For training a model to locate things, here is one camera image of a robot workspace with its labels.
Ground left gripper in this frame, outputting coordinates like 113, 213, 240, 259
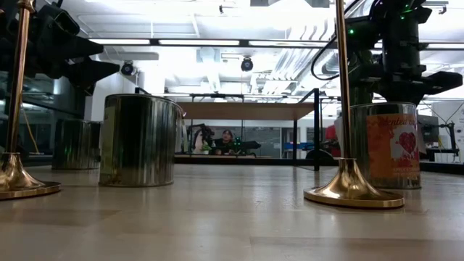
30, 10, 120, 96

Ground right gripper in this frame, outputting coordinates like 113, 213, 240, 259
362, 21, 464, 106

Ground silver candle tin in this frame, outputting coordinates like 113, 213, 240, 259
51, 118, 102, 170

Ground green label candle tin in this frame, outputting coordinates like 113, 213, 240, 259
98, 93, 185, 188

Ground gold candlestick holder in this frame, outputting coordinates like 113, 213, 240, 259
0, 0, 62, 201
303, 0, 405, 210

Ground black background monitor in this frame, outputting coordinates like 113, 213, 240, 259
417, 115, 440, 143

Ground ceiling light strip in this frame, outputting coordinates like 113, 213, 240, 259
88, 37, 464, 51

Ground person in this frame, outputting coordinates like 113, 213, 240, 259
213, 129, 236, 156

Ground wooden shelf riser black legs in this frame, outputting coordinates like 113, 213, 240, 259
134, 86, 322, 172

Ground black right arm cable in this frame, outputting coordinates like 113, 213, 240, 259
310, 0, 367, 82

